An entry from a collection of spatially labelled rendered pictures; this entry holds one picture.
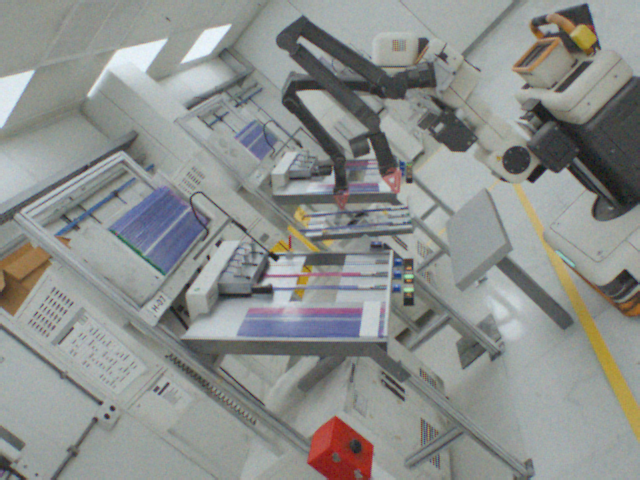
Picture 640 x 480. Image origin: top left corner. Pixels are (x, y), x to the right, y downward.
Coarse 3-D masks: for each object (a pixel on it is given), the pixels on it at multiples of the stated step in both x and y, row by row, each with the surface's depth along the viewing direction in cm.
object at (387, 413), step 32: (288, 384) 266; (320, 384) 233; (352, 384) 214; (384, 384) 231; (288, 416) 237; (320, 416) 210; (352, 416) 200; (384, 416) 213; (416, 416) 229; (256, 448) 240; (288, 448) 213; (384, 448) 202; (416, 448) 213; (448, 448) 230
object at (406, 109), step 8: (360, 48) 799; (328, 56) 774; (336, 64) 787; (344, 72) 818; (352, 72) 779; (376, 96) 783; (424, 96) 773; (376, 104) 858; (384, 104) 788; (392, 104) 788; (400, 104) 786; (408, 104) 803; (400, 112) 791; (408, 112) 789; (408, 120) 793; (416, 120) 792
